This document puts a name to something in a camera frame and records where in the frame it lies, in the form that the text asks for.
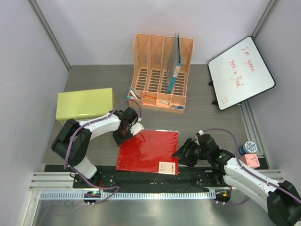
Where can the blue white pen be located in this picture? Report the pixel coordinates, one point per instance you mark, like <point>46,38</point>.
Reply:
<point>134,93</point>

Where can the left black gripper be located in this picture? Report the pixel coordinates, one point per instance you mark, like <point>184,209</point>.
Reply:
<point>119,140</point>

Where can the blue patterned tape roll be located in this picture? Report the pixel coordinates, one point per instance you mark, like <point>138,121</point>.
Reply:
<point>248,147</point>

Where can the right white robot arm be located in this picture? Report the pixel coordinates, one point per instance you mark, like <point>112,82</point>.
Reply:
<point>280,200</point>

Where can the teal A4 folder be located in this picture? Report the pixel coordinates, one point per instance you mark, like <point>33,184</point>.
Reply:
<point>175,63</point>

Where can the orange plastic file organizer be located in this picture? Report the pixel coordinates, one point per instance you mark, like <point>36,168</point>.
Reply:
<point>151,59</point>

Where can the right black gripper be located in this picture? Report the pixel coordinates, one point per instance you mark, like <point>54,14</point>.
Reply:
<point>189,161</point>

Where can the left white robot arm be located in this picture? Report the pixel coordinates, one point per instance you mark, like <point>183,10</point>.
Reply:
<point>73,139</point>

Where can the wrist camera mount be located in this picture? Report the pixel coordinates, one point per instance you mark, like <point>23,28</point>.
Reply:
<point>198,134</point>
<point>136,127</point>

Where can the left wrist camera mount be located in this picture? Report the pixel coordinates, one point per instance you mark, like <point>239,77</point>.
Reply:
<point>136,127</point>

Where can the pink cube block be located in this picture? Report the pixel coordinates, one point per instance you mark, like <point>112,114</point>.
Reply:
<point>251,160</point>

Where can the blue and grey marker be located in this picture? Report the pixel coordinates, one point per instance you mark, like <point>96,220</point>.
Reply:
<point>177,107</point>

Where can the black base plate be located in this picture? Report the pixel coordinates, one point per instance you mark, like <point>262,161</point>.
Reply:
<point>188,180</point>

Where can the green metal drawer cabinet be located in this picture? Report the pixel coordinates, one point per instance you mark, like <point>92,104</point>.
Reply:
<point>84,104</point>

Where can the red A4 folder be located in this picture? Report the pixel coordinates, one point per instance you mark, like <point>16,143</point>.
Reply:
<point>150,151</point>

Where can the small whiteboard with writing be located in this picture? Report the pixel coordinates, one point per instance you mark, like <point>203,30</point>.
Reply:
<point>239,74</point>

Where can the small white eraser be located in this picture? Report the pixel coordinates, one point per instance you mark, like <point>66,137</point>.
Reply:
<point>164,102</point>

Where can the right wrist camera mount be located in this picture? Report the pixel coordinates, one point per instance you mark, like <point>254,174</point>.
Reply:
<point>198,134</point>

